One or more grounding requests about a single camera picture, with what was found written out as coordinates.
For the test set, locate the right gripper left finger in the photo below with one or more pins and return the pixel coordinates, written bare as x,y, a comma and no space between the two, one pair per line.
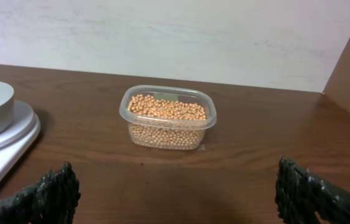
51,200

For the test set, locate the clear plastic container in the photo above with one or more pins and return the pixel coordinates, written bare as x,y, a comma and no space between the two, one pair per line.
171,94

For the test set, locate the white kitchen scale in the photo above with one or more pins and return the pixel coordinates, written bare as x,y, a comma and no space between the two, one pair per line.
18,136

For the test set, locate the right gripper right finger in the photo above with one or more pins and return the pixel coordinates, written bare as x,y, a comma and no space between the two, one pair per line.
303,197

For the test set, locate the soybeans in container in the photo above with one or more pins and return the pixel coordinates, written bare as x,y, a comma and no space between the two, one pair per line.
162,126

